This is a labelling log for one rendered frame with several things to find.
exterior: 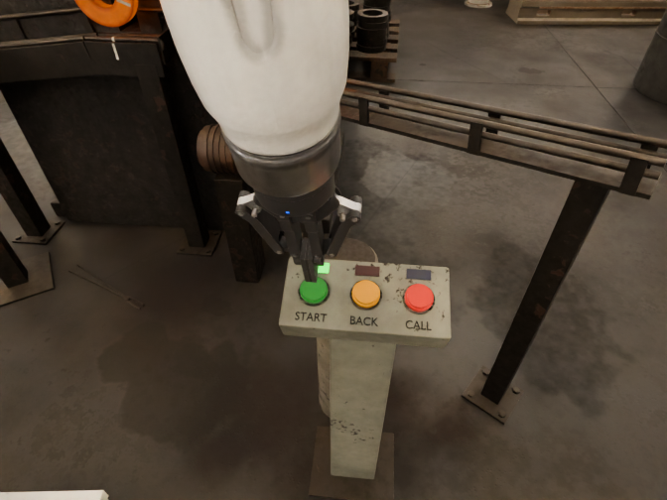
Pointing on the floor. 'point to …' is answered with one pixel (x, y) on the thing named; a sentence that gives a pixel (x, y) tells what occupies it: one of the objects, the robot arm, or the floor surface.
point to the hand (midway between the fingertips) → (310, 261)
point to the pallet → (372, 39)
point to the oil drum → (654, 66)
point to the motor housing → (232, 183)
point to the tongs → (107, 288)
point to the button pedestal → (361, 367)
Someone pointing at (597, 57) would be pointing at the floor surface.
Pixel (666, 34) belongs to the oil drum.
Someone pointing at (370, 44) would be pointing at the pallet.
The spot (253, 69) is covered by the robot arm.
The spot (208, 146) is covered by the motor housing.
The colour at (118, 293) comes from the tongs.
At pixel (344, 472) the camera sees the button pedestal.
